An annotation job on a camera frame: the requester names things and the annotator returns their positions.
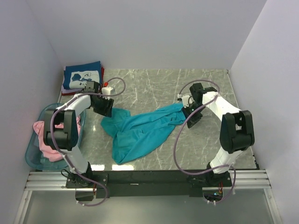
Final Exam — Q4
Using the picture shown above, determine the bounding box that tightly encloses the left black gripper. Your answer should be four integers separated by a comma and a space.
92, 94, 114, 117

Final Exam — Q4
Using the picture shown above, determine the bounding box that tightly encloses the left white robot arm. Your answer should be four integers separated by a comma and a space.
43, 81, 115, 188

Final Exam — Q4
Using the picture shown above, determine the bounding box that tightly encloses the folded blue printed t-shirt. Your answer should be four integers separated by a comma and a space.
63, 61, 102, 90

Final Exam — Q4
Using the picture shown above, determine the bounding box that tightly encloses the folded red t-shirt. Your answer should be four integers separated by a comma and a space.
61, 67, 105, 96

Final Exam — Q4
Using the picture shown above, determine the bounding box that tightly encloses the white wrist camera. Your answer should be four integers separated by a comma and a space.
101, 82, 116, 96
177, 94, 192, 108

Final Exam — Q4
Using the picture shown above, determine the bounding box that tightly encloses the pink t-shirt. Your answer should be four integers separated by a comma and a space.
32, 115, 82, 162

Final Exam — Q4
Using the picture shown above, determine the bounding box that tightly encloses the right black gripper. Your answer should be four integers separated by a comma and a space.
182, 102, 206, 128

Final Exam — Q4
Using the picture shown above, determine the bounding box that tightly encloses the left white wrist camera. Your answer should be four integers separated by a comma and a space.
101, 82, 116, 96

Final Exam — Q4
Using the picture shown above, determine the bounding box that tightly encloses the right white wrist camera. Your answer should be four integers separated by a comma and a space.
177, 94, 192, 108

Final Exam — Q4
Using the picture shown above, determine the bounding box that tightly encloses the teal t-shirt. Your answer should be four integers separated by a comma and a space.
101, 103, 185, 165

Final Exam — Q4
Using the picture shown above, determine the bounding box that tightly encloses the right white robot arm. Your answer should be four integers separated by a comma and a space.
178, 83, 255, 186

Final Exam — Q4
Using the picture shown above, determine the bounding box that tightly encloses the aluminium rail frame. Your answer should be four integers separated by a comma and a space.
14, 169, 282, 224

